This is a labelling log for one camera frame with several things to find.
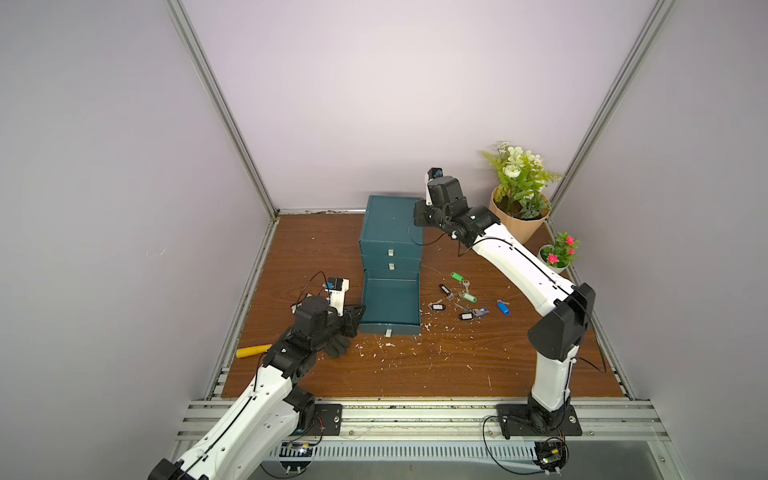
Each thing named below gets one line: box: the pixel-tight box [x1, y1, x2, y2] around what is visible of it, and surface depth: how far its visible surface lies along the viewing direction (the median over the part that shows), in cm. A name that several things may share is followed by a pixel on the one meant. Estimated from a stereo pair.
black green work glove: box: [324, 334, 354, 359], surface depth 86 cm
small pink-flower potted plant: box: [537, 231, 582, 274], surface depth 93 cm
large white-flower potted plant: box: [482, 142, 562, 244], surface depth 96 cm
